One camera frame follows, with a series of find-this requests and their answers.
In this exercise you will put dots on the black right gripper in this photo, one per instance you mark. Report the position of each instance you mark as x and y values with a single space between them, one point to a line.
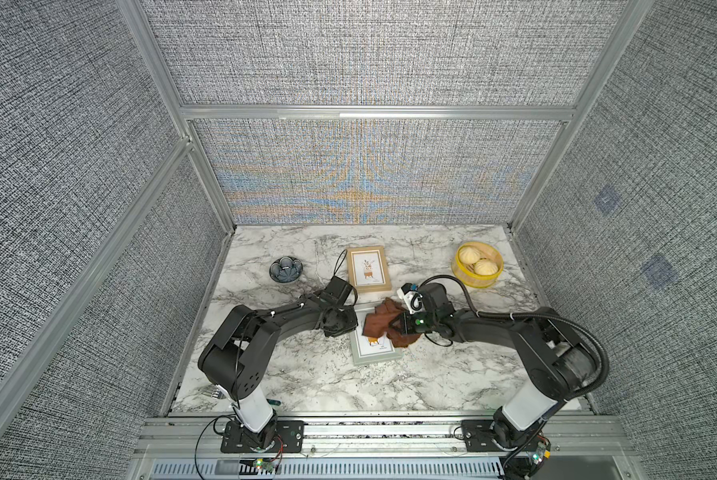
404 323

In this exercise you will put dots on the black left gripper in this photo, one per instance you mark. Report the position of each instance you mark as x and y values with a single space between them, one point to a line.
350 325

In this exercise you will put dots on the brown microfibre cloth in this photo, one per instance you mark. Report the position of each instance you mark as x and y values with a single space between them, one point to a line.
378 323

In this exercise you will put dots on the grey green picture frame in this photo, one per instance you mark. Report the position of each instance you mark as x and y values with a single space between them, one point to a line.
367 350

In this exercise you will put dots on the light wood picture frame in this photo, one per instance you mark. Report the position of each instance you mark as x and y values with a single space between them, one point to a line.
368 269

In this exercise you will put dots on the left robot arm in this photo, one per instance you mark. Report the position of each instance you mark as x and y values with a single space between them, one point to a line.
237 356

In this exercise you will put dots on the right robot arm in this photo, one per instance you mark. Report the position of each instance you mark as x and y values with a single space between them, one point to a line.
562 360

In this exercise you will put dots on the yellow rimmed bamboo steamer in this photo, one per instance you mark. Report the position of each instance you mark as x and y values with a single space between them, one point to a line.
465 272

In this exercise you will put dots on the white steamed bun front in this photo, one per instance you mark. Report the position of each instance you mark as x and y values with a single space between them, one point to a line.
485 267

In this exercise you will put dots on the white steamed bun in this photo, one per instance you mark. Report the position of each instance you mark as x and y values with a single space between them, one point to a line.
485 267
469 255

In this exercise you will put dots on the white steamed bun back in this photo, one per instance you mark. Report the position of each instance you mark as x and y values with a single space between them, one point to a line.
469 255

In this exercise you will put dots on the grey flower shaped dish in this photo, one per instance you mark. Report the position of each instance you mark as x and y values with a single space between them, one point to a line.
286 269

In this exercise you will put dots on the silver fork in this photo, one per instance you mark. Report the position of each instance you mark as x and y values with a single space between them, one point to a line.
214 392

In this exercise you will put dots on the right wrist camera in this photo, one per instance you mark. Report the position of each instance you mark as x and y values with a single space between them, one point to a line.
427 298

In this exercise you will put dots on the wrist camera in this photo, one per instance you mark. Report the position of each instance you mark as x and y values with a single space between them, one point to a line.
337 291
427 298

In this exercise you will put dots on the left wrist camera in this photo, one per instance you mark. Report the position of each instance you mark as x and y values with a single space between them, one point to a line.
337 291

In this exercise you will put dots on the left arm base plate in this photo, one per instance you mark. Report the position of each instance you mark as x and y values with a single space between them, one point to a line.
280 436

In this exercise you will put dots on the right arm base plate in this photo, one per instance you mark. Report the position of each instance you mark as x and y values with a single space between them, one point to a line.
478 436

